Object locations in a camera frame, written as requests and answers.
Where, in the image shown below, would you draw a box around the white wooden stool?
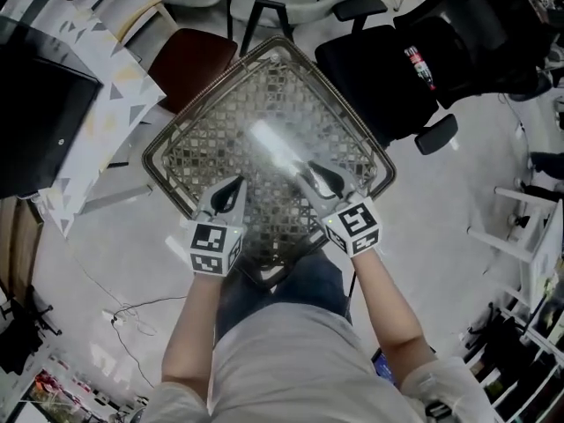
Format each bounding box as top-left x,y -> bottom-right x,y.
465,184 -> 564,308

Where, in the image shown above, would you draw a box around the blue-screen device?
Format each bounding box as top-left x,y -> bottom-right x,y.
371,347 -> 398,386

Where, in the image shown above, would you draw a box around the black office chair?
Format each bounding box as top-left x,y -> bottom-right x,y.
314,0 -> 554,157

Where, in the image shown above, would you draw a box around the white storage shelf unit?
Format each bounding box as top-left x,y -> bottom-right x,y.
457,295 -> 564,423

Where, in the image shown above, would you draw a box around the black metal frame leg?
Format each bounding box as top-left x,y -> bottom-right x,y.
241,0 -> 295,57

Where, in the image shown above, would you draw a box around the person's blue jeans legs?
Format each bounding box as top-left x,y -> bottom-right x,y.
214,249 -> 354,341

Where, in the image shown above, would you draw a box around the person's right forearm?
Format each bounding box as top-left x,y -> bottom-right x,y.
351,245 -> 438,390

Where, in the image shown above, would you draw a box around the glass lattice side table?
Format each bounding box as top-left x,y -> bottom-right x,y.
141,34 -> 397,293

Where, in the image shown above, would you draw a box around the person's left forearm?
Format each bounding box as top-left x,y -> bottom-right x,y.
160,270 -> 231,398

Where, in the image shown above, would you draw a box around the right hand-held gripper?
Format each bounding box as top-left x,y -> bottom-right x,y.
298,161 -> 382,259

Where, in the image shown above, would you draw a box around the black computer monitor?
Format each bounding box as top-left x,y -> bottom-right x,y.
0,14 -> 105,201

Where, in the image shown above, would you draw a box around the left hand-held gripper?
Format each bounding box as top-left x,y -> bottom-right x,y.
188,175 -> 247,277

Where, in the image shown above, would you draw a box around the white power strip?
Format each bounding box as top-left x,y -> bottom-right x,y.
102,308 -> 130,326

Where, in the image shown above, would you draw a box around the white triangle-patterned desk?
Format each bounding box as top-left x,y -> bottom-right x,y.
37,5 -> 167,240

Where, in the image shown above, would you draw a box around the person's light grey shirt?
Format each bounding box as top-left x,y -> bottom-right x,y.
143,301 -> 501,423

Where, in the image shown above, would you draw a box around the dark red chair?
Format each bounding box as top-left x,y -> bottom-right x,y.
146,27 -> 240,115

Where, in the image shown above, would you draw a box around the black tripod stand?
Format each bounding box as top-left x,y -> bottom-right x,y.
0,283 -> 63,376

